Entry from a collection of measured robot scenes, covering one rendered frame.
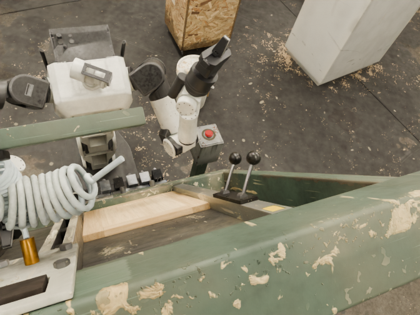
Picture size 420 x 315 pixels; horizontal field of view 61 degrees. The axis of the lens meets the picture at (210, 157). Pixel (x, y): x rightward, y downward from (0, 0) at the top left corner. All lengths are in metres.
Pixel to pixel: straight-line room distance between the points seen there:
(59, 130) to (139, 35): 3.22
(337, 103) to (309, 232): 3.19
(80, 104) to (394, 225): 1.06
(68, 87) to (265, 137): 1.99
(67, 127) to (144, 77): 0.93
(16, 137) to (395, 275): 0.43
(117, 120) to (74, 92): 0.89
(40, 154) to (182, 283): 2.48
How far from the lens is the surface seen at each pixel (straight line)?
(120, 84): 1.30
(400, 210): 0.46
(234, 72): 3.39
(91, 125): 0.39
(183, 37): 3.24
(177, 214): 1.07
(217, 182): 1.61
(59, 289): 0.35
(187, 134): 1.28
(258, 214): 0.78
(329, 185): 0.96
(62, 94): 1.28
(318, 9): 3.41
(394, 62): 4.41
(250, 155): 0.90
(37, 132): 0.40
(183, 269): 0.34
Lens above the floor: 2.28
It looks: 56 degrees down
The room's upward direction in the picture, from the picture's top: 18 degrees clockwise
